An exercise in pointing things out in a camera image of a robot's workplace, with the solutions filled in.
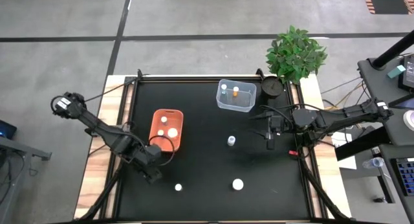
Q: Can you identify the teal box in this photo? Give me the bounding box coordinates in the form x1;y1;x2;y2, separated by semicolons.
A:
387;64;407;79

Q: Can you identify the black aluminium table frame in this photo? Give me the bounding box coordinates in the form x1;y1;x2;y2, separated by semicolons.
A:
74;68;352;224

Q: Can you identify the black screen device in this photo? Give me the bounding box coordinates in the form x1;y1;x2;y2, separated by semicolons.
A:
398;54;414;91

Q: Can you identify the clear water bottle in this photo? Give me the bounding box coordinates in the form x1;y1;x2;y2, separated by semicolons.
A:
362;157;385;170

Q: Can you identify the black pole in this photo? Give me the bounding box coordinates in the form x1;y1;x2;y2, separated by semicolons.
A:
371;29;414;70

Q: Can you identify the clear plastic bin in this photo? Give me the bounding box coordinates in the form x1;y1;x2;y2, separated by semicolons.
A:
215;78;257;113

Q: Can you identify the grey side table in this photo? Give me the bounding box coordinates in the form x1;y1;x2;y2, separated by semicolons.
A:
0;136;52;224

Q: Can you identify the green plant in black pot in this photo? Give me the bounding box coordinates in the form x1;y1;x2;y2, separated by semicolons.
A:
260;25;328;100

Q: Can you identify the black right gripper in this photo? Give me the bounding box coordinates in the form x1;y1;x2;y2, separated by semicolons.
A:
249;114;294;150

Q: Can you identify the white paper sheet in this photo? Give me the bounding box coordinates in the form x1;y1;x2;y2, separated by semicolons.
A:
331;131;357;170

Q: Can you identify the backlit black keyboard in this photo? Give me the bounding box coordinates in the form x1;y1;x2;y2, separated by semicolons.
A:
390;157;414;196

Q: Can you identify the black desk base bar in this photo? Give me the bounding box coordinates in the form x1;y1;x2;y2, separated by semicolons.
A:
334;133;392;162

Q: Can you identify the white tape roll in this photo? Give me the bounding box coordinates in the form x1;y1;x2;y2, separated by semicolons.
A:
402;109;414;132

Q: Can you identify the dark laptop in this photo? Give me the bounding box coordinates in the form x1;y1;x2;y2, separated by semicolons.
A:
387;93;414;110

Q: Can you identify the dark grey desk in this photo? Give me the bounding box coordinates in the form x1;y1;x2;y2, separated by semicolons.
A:
357;54;414;147

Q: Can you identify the blue-lit black device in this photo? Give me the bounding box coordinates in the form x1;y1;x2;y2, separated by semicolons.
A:
0;119;18;140

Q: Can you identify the orange plastic bin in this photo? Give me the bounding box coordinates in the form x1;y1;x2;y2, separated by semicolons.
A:
148;108;185;153

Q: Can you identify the black table mat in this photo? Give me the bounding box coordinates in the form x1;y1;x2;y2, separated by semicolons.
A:
118;80;310;220

